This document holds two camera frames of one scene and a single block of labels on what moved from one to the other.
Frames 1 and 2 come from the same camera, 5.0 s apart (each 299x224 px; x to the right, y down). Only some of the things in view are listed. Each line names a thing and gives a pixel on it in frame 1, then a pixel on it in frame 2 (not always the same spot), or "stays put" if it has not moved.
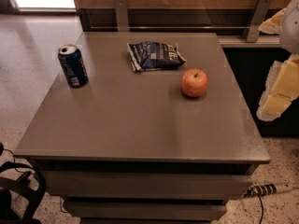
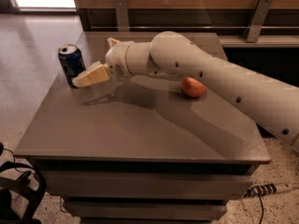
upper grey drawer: x=145 y=185 stays put
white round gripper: x=291 y=27 to x=115 y=61
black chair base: x=24 y=181 stays put
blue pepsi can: x=74 y=65 stays put
